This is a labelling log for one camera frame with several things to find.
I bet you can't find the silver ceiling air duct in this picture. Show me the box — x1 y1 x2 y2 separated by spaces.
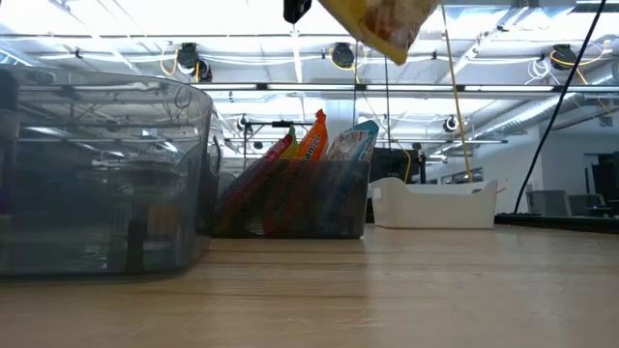
471 92 594 142

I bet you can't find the yellow ramen noodle packet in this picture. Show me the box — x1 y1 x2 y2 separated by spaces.
316 0 439 67

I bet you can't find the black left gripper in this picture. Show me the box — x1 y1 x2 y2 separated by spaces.
282 0 313 25

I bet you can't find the green-edged ramen noodle packet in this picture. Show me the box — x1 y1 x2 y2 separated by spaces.
215 125 299 238

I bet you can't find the black monitor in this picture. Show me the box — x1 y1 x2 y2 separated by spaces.
369 147 421 186

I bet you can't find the black aluminium table frame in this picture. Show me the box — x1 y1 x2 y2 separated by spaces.
494 213 619 235

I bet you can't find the blue silver snack packet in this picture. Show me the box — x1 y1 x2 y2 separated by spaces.
318 119 380 239

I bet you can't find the grey translucent plastic tray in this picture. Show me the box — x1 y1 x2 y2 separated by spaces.
196 154 371 241
0 65 215 282

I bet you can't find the black cabinet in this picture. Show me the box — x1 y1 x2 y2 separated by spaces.
592 153 619 210

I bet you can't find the long black arm cable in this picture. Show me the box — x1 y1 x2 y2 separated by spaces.
513 0 608 215

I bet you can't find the white plastic bin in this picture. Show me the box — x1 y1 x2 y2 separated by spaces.
369 176 499 230

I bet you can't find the yellow cable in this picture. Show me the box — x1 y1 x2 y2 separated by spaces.
439 0 475 184

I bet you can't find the orange white snack packet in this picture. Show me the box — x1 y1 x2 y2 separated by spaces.
263 108 330 238

